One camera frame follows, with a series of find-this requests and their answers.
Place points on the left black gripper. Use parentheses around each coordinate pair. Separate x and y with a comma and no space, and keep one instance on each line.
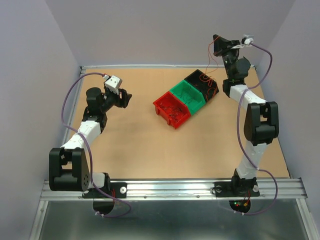
(122,102)

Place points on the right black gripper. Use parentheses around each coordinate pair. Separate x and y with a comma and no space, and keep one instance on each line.
(223,45)

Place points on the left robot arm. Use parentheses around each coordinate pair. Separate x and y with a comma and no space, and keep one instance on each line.
(68,166)

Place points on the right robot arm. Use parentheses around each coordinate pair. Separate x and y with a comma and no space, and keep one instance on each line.
(261,124)

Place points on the red plastic bin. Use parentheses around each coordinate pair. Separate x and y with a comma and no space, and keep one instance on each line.
(172,110)

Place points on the black plastic bin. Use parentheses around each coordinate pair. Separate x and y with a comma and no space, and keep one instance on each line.
(203,83)

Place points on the green plastic bin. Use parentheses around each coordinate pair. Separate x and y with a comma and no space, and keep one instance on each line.
(188,95)

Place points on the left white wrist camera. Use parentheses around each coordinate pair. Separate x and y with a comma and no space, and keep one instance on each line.
(112,83)

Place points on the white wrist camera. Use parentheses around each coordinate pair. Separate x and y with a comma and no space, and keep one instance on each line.
(246,41)
(112,83)

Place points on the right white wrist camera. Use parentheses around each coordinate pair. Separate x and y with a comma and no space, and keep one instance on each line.
(246,41)

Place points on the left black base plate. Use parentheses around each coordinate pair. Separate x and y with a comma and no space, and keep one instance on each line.
(115,189)

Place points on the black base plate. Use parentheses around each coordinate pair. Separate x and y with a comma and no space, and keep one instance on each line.
(115,189)
(228,189)

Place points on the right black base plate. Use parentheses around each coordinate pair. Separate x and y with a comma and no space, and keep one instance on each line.
(228,189)

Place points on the aluminium front rail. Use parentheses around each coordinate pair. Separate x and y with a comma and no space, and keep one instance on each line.
(185,190)

